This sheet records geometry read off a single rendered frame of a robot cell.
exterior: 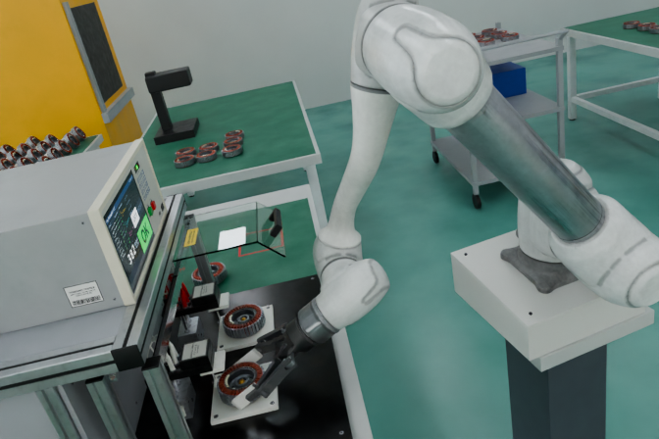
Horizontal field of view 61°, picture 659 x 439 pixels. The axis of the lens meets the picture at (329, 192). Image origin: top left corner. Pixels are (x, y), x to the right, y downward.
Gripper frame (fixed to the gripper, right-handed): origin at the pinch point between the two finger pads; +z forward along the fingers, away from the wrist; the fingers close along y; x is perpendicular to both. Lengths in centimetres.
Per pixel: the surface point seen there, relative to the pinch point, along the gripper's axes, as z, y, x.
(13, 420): 20.8, -20.6, 35.7
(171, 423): 3.6, -19.9, 14.7
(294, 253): -11, 64, -12
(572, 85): -192, 314, -168
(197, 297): 2.1, 21.4, 14.6
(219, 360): -0.9, -0.3, 8.3
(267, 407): -3.3, -7.2, -4.5
